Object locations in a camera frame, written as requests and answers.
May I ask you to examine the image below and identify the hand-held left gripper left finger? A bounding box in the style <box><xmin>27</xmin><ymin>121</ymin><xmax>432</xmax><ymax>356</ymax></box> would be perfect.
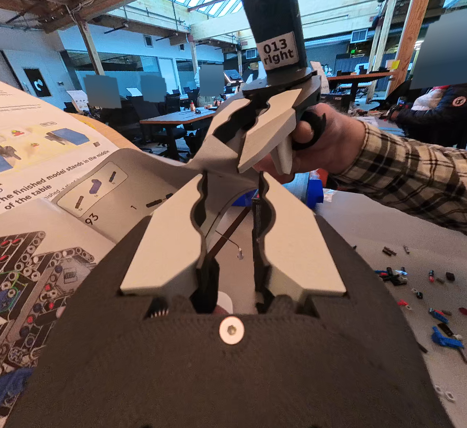
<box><xmin>120</xmin><ymin>174</ymin><xmax>220</xmax><ymax>313</ymax></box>

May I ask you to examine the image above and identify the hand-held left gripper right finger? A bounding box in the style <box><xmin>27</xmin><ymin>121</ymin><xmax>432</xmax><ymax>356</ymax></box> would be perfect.
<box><xmin>252</xmin><ymin>172</ymin><xmax>347</xmax><ymax>313</ymax></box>

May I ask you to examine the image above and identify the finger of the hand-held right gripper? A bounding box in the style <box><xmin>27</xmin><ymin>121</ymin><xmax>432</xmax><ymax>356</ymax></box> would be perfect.
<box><xmin>237</xmin><ymin>88</ymin><xmax>303</xmax><ymax>177</ymax></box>
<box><xmin>186</xmin><ymin>97</ymin><xmax>258</xmax><ymax>173</ymax></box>

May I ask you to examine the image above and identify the instruction booklet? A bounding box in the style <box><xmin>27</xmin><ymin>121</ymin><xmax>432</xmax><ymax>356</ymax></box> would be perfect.
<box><xmin>0</xmin><ymin>147</ymin><xmax>263</xmax><ymax>374</ymax></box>

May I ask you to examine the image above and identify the blue angled holed beam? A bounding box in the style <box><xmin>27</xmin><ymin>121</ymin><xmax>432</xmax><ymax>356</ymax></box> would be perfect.
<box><xmin>431</xmin><ymin>326</ymin><xmax>465</xmax><ymax>349</ymax></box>

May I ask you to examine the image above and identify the person's right forearm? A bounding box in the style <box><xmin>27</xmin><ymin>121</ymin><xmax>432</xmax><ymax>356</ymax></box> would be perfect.
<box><xmin>330</xmin><ymin>120</ymin><xmax>467</xmax><ymax>233</ymax></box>

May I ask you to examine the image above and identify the brown top office desk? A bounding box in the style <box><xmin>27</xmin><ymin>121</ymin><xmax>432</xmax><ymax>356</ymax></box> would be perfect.
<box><xmin>139</xmin><ymin>107</ymin><xmax>219</xmax><ymax>160</ymax></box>

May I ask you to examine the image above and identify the grey desk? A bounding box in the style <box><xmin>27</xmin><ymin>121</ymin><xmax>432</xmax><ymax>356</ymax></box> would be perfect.
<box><xmin>204</xmin><ymin>187</ymin><xmax>467</xmax><ymax>428</ymax></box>

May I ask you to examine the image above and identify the tall brown top desk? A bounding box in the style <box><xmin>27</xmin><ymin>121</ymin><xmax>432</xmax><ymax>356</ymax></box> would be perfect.
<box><xmin>326</xmin><ymin>71</ymin><xmax>396</xmax><ymax>104</ymax></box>

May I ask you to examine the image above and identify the printed task instruction sheet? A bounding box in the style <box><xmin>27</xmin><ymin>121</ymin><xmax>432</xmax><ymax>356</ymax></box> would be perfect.
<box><xmin>0</xmin><ymin>81</ymin><xmax>121</xmax><ymax>213</ymax></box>

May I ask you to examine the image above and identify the person's right hand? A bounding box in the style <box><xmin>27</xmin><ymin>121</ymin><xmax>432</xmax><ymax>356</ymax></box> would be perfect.
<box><xmin>252</xmin><ymin>103</ymin><xmax>366</xmax><ymax>184</ymax></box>

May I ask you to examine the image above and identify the blue storage bin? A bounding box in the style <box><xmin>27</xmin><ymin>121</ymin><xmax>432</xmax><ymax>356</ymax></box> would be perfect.
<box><xmin>232</xmin><ymin>171</ymin><xmax>325</xmax><ymax>208</ymax></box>

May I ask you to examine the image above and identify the cardboard sign board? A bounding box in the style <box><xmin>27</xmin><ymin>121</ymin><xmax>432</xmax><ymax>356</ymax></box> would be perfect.
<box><xmin>310</xmin><ymin>60</ymin><xmax>331</xmax><ymax>95</ymax></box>

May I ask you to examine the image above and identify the blue flame print panel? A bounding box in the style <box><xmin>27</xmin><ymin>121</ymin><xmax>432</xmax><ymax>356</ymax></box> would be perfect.
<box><xmin>0</xmin><ymin>366</ymin><xmax>35</xmax><ymax>418</ymax></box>

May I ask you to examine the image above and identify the wooden post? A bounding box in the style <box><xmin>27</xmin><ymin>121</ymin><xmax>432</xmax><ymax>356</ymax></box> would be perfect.
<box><xmin>387</xmin><ymin>0</ymin><xmax>442</xmax><ymax>95</ymax></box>

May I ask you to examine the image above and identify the black wall sign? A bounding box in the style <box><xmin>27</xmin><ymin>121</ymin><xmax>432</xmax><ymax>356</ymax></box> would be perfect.
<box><xmin>23</xmin><ymin>68</ymin><xmax>52</xmax><ymax>98</ymax></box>

